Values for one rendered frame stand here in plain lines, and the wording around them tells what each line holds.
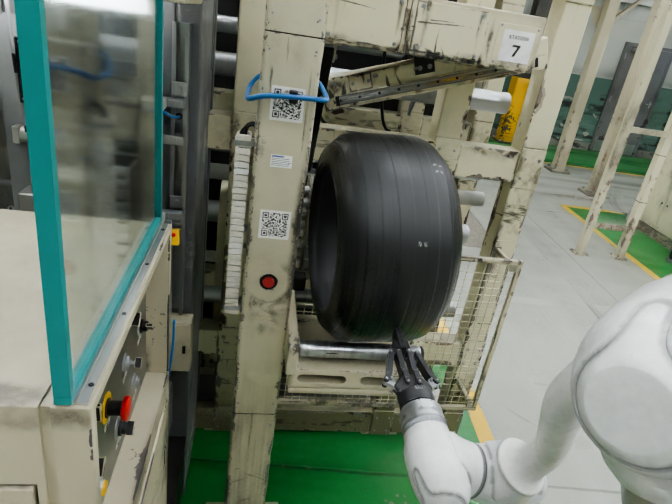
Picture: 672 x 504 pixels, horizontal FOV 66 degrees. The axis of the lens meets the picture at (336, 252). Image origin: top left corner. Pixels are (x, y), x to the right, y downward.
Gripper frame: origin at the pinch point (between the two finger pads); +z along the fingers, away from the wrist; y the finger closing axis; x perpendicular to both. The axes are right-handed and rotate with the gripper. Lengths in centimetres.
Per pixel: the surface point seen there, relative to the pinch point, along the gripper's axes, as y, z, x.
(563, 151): -439, 636, 162
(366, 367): 3.1, 9.0, 18.0
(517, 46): -31, 54, -60
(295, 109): 29, 26, -44
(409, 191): 2.4, 13.6, -32.6
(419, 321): -4.8, 3.3, -3.8
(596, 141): -647, 859, 207
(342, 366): 9.6, 8.9, 18.0
